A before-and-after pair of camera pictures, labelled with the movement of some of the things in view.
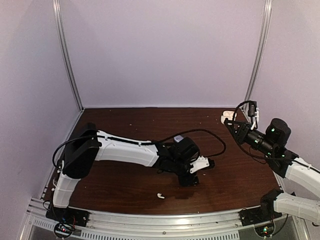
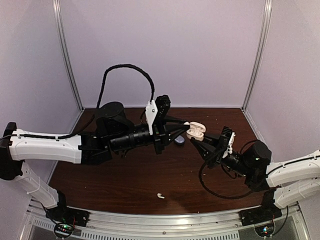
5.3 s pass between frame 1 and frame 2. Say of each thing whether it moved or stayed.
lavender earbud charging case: stayed
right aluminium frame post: stayed
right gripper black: moved
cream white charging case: moved
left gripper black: moved
